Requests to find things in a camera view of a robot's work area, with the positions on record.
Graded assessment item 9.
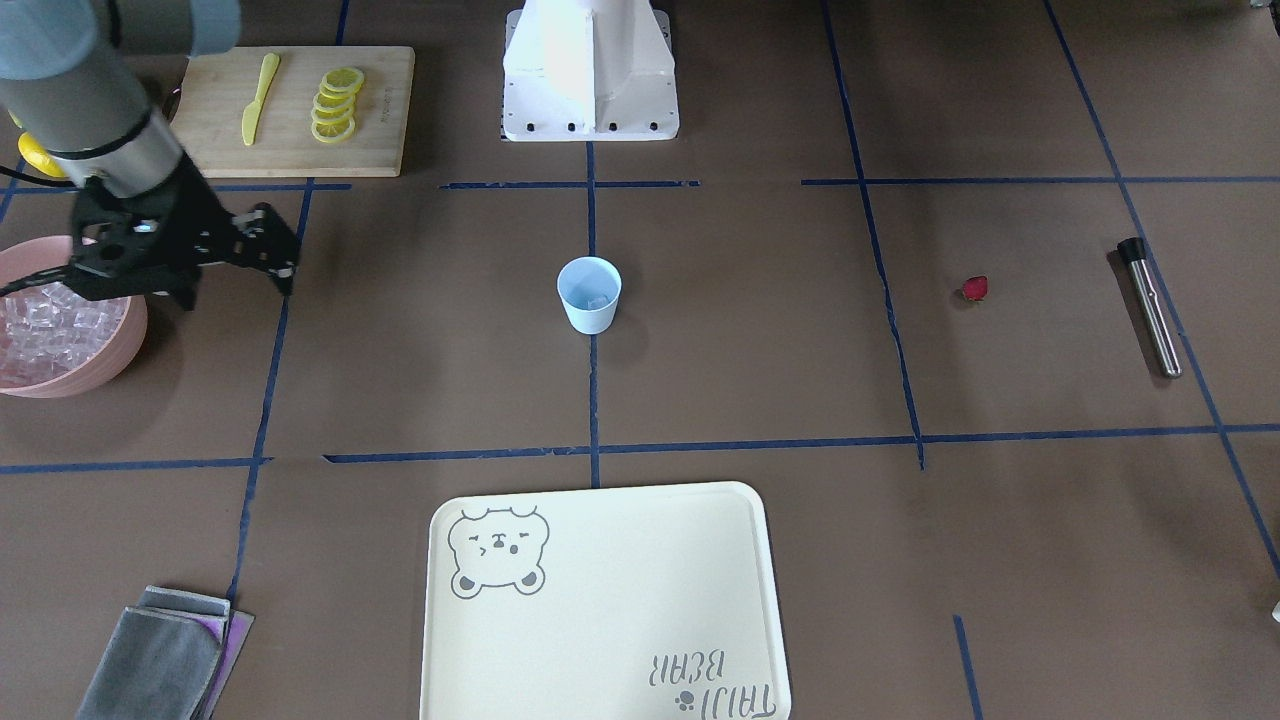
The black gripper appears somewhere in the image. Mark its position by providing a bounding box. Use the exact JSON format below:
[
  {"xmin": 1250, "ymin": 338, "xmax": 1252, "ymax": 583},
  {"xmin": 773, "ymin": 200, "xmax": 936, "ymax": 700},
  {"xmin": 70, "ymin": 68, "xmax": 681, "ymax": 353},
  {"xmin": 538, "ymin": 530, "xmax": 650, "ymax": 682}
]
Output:
[{"xmin": 67, "ymin": 165, "xmax": 301, "ymax": 310}]

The clear ice cubes pile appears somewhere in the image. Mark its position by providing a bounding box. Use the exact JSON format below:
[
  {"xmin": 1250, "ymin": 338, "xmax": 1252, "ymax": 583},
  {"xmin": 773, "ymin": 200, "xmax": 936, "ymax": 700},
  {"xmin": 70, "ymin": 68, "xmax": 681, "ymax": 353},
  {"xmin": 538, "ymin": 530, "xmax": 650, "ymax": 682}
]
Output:
[{"xmin": 1, "ymin": 283, "xmax": 129, "ymax": 389}]

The red strawberry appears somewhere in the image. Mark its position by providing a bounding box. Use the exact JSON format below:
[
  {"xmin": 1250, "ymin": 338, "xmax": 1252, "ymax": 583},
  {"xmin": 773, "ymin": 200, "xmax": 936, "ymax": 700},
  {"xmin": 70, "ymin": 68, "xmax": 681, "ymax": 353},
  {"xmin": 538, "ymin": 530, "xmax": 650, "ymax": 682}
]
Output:
[{"xmin": 960, "ymin": 275, "xmax": 989, "ymax": 304}]

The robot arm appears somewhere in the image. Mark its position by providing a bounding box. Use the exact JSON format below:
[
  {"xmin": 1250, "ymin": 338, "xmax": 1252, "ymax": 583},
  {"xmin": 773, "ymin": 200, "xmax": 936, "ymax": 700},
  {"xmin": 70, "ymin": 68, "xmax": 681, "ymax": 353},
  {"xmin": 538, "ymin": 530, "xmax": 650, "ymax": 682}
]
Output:
[{"xmin": 1, "ymin": 1, "xmax": 301, "ymax": 310}]

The light blue plastic cup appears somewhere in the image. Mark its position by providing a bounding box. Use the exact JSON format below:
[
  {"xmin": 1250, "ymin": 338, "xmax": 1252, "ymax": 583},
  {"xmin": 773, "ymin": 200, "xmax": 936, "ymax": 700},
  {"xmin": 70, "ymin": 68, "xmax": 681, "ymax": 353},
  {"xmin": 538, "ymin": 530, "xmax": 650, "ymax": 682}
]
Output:
[{"xmin": 556, "ymin": 256, "xmax": 623, "ymax": 336}]

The pink bowl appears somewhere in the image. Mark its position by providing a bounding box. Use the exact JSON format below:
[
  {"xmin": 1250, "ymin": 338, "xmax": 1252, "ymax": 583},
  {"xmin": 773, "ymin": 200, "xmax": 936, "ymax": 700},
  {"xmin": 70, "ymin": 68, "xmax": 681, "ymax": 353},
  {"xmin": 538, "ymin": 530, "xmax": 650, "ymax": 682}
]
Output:
[{"xmin": 3, "ymin": 296, "xmax": 148, "ymax": 398}]

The whole yellow lemon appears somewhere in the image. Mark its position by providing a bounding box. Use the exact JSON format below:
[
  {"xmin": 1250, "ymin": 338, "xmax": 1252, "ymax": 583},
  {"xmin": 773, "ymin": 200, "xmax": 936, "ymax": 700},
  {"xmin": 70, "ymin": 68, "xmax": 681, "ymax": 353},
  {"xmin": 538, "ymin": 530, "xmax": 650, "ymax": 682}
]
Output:
[{"xmin": 17, "ymin": 131, "xmax": 68, "ymax": 181}]

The wooden cutting board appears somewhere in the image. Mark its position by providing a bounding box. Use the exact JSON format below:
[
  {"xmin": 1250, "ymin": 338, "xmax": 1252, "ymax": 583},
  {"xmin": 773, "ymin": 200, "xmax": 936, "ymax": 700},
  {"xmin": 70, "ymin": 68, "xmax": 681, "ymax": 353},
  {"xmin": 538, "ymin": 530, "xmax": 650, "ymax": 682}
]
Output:
[{"xmin": 172, "ymin": 46, "xmax": 416, "ymax": 178}]

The yellow plastic knife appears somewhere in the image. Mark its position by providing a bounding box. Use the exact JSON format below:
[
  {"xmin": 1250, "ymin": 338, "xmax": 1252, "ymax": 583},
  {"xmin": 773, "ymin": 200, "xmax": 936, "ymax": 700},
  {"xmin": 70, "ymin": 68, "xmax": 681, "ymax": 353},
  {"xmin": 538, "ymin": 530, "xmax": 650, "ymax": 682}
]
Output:
[{"xmin": 239, "ymin": 53, "xmax": 282, "ymax": 147}]

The lemon slices row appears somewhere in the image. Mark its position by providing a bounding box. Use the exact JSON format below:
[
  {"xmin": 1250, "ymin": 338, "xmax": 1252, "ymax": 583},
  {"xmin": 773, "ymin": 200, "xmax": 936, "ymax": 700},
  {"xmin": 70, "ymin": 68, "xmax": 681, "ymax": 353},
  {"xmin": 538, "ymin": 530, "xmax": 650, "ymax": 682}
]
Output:
[{"xmin": 308, "ymin": 67, "xmax": 366, "ymax": 143}]

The grey folded cloth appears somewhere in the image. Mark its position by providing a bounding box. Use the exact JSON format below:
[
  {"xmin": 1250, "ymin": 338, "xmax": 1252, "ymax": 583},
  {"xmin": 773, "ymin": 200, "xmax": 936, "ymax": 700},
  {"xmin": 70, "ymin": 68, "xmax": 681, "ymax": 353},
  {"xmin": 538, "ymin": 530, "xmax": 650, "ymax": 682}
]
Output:
[{"xmin": 76, "ymin": 585, "xmax": 255, "ymax": 719}]

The cream bear serving tray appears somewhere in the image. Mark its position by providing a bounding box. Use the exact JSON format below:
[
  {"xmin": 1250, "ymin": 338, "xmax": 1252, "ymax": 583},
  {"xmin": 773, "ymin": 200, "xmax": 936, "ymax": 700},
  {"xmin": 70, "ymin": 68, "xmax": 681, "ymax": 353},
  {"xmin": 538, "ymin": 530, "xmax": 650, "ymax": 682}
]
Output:
[{"xmin": 419, "ymin": 480, "xmax": 794, "ymax": 719}]

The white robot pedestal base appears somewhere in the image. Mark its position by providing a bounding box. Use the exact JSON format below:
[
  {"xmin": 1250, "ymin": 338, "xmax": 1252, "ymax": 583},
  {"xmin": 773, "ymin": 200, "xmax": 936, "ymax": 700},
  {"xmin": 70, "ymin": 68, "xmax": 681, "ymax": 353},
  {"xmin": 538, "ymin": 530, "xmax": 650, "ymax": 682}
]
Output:
[{"xmin": 500, "ymin": 1, "xmax": 681, "ymax": 143}]

